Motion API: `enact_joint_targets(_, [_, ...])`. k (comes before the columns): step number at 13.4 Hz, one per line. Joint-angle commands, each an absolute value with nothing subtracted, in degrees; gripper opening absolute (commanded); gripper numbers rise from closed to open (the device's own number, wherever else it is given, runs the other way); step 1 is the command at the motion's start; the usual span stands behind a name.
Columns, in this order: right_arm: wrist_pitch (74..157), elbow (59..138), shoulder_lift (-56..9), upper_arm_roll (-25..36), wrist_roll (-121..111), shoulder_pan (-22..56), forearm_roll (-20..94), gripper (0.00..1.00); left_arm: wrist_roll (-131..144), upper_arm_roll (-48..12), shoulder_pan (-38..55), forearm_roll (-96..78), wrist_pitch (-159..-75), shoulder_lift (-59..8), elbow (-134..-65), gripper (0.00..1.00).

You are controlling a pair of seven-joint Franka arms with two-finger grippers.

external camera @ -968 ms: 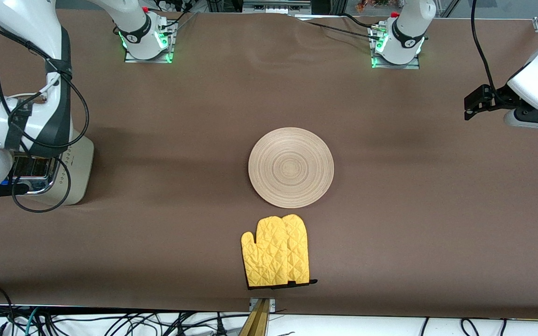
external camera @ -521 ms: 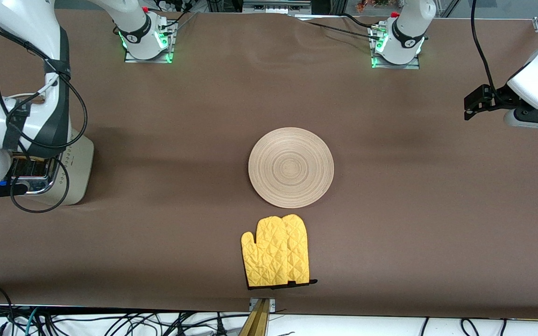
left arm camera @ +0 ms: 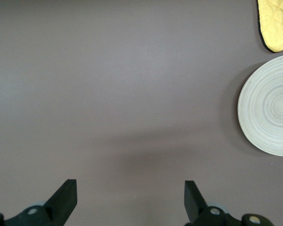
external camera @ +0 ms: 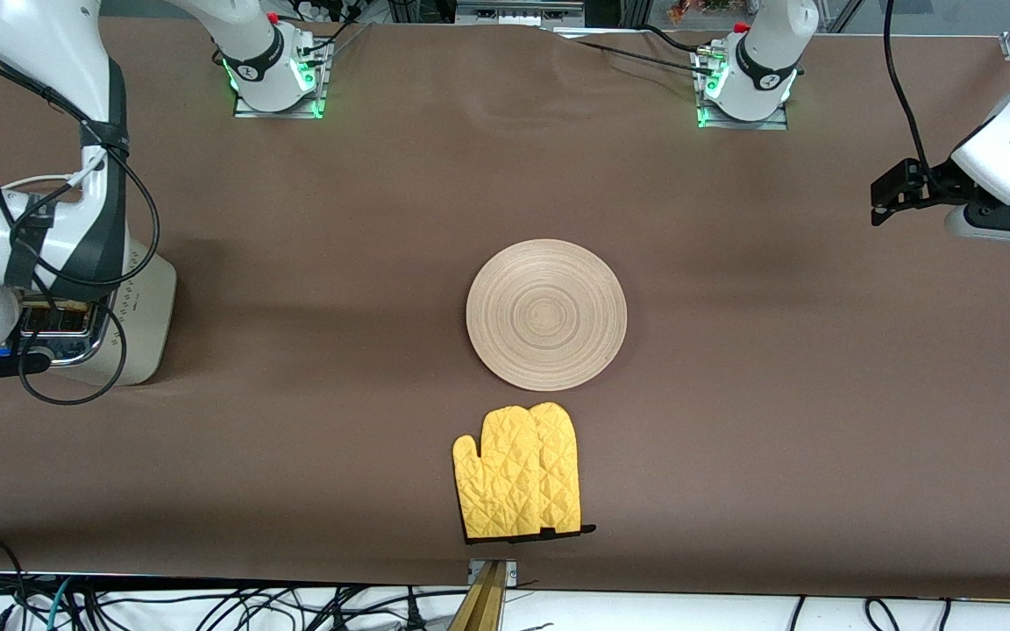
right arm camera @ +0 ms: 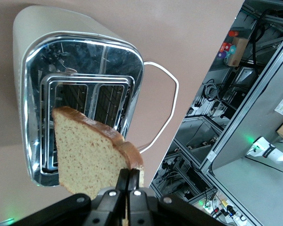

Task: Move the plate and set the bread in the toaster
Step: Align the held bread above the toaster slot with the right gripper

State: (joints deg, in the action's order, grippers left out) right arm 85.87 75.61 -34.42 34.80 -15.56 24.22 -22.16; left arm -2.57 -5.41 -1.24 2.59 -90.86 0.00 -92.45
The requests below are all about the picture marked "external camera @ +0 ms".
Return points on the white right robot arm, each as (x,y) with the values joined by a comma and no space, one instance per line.
(32,44)

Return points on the silver metal bracket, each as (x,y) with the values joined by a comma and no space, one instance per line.
(509,571)

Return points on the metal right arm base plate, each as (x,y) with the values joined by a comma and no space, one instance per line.
(246,109)

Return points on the yellow quilted oven mitt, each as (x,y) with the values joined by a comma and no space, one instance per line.
(518,473)

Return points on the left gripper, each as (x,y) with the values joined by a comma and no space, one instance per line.
(941,181)

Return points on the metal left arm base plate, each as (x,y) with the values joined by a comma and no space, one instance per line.
(746,124)

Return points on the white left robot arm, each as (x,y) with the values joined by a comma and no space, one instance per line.
(759,53)

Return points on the gold aluminium profile bar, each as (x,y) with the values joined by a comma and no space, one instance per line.
(480,605)

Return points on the round wooden plate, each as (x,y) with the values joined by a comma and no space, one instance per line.
(546,314)

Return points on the beige chrome two-slot toaster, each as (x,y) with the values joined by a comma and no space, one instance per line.
(145,324)

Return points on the grey background equipment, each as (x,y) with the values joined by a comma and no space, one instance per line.
(518,10)

